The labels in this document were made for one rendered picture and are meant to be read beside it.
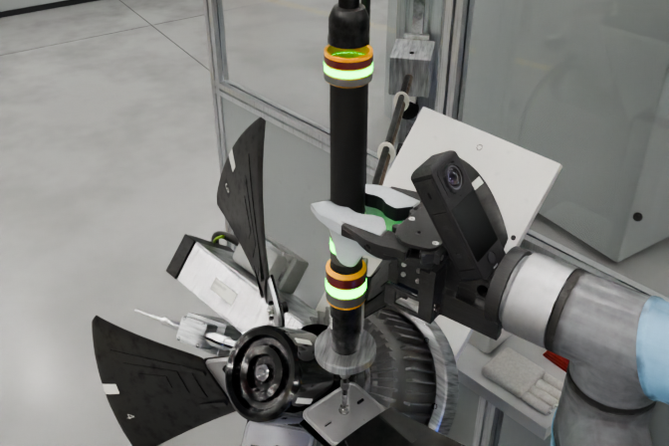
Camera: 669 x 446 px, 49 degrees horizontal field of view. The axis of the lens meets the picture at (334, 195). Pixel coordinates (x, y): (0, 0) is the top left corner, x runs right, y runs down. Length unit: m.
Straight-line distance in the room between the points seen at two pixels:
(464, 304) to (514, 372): 0.76
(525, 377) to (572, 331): 0.82
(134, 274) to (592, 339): 2.64
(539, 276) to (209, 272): 0.73
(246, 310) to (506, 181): 0.45
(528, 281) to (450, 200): 0.09
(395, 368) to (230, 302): 0.32
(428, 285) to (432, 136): 0.56
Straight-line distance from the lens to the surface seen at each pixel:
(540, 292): 0.64
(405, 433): 0.92
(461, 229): 0.64
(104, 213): 3.54
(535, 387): 1.43
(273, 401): 0.93
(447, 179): 0.63
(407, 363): 1.05
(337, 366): 0.83
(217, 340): 1.17
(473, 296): 0.69
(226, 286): 1.22
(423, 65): 1.28
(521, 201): 1.11
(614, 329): 0.62
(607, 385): 0.65
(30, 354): 2.90
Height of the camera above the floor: 1.90
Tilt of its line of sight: 33 degrees down
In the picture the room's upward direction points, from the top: straight up
